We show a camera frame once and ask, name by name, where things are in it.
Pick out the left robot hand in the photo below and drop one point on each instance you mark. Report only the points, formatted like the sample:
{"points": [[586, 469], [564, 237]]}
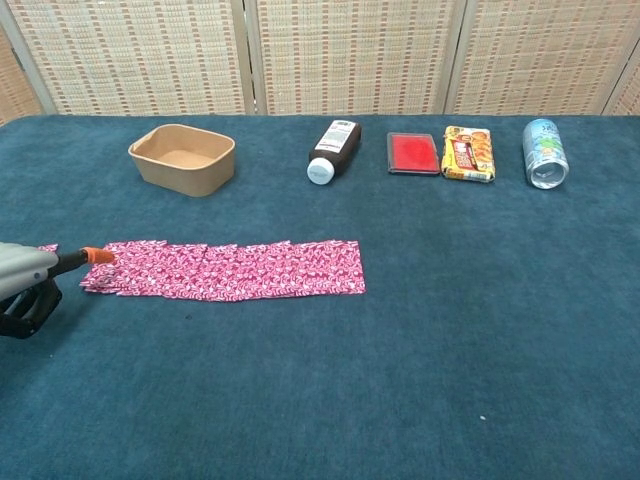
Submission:
{"points": [[25, 270]]}

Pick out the pink patterned tile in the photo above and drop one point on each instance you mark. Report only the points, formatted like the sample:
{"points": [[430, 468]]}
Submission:
{"points": [[187, 274], [265, 272], [330, 267], [220, 275]]}

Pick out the woven folding screen panel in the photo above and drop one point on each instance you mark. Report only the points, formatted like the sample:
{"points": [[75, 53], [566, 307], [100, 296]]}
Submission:
{"points": [[15, 90], [140, 55], [630, 95], [350, 55], [540, 55]]}

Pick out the brown paper tray box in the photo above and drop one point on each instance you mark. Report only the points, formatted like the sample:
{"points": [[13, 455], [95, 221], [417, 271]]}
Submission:
{"points": [[200, 177]]}

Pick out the brown bottle white cap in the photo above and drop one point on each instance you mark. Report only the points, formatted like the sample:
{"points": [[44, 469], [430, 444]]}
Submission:
{"points": [[336, 150]]}

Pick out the teal carpet table cover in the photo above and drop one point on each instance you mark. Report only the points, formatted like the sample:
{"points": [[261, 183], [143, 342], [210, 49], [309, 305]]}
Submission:
{"points": [[400, 350]]}

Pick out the red ink stamp pad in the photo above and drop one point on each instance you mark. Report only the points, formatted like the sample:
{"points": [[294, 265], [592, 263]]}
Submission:
{"points": [[413, 153]]}

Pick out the yellow snack packet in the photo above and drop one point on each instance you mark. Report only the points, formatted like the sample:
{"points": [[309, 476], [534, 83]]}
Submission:
{"points": [[470, 152]]}

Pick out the silver drink can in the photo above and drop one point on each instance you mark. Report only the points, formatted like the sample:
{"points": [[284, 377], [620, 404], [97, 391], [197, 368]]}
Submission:
{"points": [[542, 150]]}

